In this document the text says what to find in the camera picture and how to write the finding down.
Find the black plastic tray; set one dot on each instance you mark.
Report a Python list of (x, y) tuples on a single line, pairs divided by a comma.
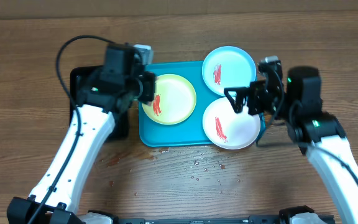
[(77, 78)]

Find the yellow-green rimmed plate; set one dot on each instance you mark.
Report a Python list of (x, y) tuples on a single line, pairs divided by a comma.
[(174, 100)]

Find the teal plastic serving tray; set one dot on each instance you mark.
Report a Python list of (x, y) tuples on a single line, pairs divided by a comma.
[(189, 131)]

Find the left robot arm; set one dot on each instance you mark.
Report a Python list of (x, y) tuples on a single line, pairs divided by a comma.
[(101, 99)]

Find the light blue rimmed plate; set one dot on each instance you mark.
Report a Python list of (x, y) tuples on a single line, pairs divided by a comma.
[(227, 67)]

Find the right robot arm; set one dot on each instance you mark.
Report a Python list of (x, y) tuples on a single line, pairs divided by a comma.
[(318, 134)]

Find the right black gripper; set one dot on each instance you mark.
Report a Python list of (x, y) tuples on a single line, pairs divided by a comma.
[(254, 94)]

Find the white plate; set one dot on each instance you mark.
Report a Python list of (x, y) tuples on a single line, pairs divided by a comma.
[(227, 129)]

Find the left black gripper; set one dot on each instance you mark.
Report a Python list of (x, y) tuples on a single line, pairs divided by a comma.
[(150, 86)]

